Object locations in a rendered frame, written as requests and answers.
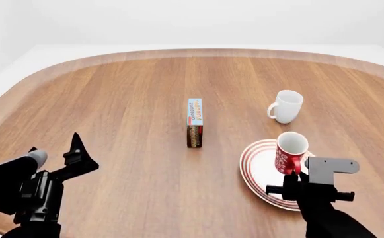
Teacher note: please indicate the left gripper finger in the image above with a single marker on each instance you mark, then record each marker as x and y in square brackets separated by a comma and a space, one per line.
[33, 149]
[79, 161]

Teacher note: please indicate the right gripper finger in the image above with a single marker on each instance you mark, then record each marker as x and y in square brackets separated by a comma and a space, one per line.
[290, 179]
[302, 179]

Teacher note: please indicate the red mug white inside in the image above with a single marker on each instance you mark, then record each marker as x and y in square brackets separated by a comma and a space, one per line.
[285, 160]

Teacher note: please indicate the white plate red rings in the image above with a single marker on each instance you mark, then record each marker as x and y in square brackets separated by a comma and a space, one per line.
[260, 171]

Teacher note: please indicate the chocolate pudding box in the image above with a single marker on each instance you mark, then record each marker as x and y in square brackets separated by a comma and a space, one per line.
[194, 116]

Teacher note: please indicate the grey right wrist camera bracket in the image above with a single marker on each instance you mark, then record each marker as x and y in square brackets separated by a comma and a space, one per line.
[322, 171]

